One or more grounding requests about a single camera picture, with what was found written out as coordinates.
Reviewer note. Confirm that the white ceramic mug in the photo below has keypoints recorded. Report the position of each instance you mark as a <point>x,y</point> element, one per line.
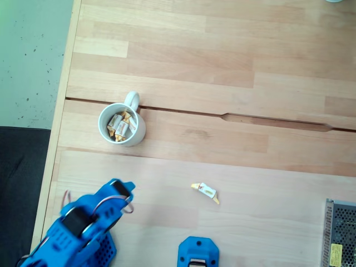
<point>139,133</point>

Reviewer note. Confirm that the pale wooden board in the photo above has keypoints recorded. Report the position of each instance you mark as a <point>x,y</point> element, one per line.
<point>250,208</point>

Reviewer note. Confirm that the perforated metal power supply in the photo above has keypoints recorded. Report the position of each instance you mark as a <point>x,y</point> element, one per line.
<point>342,222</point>

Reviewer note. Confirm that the white object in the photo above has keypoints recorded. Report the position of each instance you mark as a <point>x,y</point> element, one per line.
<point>333,0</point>

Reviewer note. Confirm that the blue printed post base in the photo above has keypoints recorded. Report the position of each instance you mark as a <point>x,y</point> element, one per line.
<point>185,250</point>

